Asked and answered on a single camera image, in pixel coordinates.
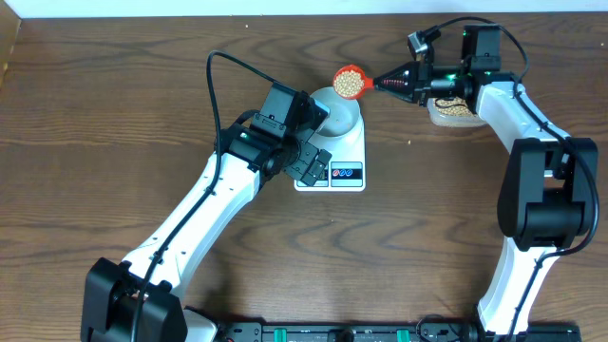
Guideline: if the clear plastic container of soybeans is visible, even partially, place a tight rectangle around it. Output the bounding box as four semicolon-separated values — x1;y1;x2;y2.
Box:
427;98;486;128

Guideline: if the red measuring scoop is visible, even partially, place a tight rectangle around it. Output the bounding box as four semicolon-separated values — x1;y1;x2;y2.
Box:
332;65;374;100

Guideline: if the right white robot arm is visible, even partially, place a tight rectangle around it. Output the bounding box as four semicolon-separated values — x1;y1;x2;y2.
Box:
373;16;599;341

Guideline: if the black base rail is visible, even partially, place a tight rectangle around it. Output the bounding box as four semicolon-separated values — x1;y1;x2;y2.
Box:
212;314;582;342

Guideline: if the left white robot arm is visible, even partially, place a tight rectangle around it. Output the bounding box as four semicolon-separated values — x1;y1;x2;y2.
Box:
81;83;331;341

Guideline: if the grey round bowl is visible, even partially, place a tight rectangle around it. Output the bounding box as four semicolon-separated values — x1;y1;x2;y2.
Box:
312;86;361;138

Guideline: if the white digital kitchen scale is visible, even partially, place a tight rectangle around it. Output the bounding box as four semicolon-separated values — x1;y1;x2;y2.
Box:
294;113;366;192

